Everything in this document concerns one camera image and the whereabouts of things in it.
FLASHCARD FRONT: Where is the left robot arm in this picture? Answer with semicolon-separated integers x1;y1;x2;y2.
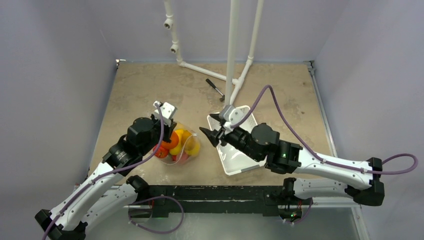
35;112;177;240

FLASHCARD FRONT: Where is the black small hammer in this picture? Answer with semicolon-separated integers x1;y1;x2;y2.
205;78;225;102

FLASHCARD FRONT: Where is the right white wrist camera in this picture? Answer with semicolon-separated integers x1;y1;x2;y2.
218;105;245;131

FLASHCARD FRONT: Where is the white plastic tray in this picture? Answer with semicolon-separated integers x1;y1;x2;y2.
206;105;265;176

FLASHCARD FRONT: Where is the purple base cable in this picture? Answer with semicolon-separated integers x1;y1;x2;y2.
281;198;315;226
127;195;185;235

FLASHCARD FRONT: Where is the clear zip top bag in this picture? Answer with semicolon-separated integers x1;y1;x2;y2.
154;122;201;166

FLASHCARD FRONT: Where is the yellow lemon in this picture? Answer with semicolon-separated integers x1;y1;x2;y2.
169;129;184;156

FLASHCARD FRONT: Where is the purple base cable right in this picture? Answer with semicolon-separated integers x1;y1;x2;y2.
281;198;315;226

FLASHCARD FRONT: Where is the white pipe frame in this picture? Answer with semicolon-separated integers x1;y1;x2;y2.
163;0;265;105

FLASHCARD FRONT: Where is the orange yellow mango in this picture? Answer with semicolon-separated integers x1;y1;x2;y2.
181;130;192;145

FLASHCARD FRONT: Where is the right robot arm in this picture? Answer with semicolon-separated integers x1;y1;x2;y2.
199;113;385;207

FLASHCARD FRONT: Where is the orange fruit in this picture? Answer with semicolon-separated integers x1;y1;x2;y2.
160;131;180;150

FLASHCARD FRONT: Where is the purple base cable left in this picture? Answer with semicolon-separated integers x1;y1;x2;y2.
127;195;185;235

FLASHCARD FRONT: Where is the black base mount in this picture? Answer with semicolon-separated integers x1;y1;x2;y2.
125;175;314;223

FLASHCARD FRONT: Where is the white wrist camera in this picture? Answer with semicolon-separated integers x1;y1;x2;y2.
153;100;178;127
218;105;245;131

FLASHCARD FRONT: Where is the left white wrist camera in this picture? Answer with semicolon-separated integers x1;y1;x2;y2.
153;100;178;127

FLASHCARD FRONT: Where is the yellow banana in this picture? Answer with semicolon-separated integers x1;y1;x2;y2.
184;142;201;157

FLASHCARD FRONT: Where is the red apple bottom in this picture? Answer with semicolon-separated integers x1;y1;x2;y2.
154;145;169;159

